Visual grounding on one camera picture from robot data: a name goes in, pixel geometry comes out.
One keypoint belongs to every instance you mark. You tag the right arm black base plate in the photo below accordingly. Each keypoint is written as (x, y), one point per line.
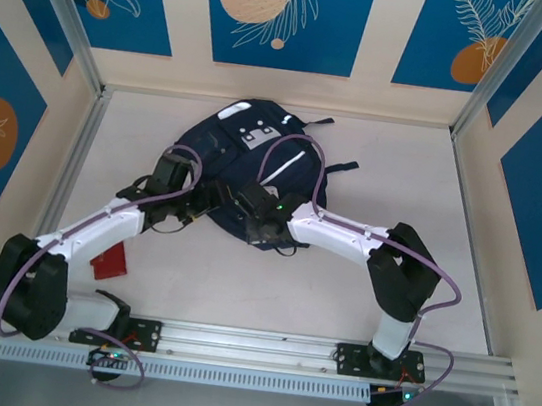
(352, 358)

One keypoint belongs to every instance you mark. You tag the red wallet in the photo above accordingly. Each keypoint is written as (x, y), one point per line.
(111, 264)

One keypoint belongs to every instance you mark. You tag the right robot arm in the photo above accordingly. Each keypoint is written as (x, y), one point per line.
(402, 272)

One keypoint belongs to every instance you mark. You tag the aluminium corner post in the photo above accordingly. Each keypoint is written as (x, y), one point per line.
(502, 64)
(65, 12)

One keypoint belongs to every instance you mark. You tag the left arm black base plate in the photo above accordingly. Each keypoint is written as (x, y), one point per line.
(146, 334)

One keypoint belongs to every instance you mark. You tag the aluminium mounting rail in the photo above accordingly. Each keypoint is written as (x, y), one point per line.
(241, 345)

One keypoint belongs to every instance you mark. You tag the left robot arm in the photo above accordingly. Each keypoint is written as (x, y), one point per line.
(26, 290)

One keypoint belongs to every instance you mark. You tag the aluminium table side rail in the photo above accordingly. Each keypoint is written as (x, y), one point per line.
(81, 151)
(476, 252)

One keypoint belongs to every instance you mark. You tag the navy blue backpack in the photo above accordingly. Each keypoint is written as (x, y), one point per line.
(257, 160)

